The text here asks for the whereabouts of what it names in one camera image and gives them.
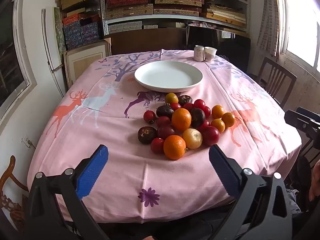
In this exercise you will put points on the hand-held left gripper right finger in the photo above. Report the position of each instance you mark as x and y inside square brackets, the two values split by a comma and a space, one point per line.
[225, 173]

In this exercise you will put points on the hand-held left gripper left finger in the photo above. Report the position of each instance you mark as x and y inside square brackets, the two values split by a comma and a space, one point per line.
[91, 172]

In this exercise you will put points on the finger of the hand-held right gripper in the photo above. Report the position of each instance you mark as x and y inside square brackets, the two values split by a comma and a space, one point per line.
[303, 125]
[310, 113]

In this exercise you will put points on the dark red plum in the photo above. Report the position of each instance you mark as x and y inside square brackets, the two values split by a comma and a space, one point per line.
[210, 135]
[166, 131]

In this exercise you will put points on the pale yellow round fruit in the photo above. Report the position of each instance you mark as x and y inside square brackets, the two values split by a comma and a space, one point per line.
[192, 138]

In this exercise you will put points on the small smooth orange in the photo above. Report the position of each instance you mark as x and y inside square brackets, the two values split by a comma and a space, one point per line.
[218, 125]
[218, 111]
[228, 119]

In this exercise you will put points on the large orange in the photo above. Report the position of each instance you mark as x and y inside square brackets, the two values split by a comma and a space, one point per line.
[174, 147]
[181, 119]

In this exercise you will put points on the dark brown water chestnut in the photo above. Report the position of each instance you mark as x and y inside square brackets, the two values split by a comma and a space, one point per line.
[164, 111]
[185, 100]
[197, 117]
[147, 135]

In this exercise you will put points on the glossy red tomato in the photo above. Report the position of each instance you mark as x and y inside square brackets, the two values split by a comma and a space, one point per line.
[157, 145]

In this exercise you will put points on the pile of cherry tomatoes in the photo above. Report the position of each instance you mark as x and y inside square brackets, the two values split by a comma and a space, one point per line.
[149, 116]

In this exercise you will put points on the yellow-orange round fruit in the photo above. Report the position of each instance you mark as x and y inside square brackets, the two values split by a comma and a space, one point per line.
[171, 98]

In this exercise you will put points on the white plate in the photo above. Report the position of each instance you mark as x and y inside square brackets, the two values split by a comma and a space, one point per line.
[168, 76]

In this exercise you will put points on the person's right hand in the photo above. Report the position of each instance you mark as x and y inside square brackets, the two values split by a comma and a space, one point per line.
[315, 182]

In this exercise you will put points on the pink deer print tablecloth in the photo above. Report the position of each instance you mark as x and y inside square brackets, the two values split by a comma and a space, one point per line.
[120, 170]

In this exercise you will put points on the brown slatted wooden chair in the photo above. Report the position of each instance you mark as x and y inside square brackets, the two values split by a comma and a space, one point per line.
[277, 80]

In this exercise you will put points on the person's dark clothing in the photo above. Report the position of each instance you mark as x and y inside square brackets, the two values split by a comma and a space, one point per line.
[175, 230]

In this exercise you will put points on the carved wooden chair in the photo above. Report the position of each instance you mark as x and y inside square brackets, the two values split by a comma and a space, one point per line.
[10, 202]

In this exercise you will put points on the bright window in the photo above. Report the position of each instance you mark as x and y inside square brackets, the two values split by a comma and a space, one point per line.
[303, 22]

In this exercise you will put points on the black screen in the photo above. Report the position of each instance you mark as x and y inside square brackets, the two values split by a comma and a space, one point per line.
[232, 47]

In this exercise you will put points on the checkered curtain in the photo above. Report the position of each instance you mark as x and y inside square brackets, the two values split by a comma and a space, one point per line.
[270, 17]

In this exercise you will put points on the white framed beige panel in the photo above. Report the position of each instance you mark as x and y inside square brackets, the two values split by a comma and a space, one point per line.
[85, 60]

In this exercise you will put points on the white paper cup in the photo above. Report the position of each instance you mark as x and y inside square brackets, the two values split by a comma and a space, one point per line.
[210, 54]

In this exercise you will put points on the pink drink can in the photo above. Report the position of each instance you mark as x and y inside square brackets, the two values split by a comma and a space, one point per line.
[199, 53]

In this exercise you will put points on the white leaning board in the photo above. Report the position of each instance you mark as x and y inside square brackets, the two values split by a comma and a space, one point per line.
[51, 50]

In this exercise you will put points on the white framed window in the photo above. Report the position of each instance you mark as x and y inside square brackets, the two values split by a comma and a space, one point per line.
[15, 62]

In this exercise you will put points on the blue patterned box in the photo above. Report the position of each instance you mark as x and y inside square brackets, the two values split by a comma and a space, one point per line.
[90, 31]
[72, 35]

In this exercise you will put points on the brown wooden board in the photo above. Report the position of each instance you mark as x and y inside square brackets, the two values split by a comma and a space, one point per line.
[147, 41]

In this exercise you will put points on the green marbled panel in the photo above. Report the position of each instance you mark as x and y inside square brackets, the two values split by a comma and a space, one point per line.
[58, 30]

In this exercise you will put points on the orange patterned box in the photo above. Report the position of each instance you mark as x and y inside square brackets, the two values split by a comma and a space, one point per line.
[71, 18]

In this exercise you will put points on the metal shelf rack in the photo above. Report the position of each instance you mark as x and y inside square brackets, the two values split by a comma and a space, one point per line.
[175, 18]

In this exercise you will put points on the white wall socket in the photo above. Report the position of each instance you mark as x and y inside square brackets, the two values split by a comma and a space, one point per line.
[27, 142]

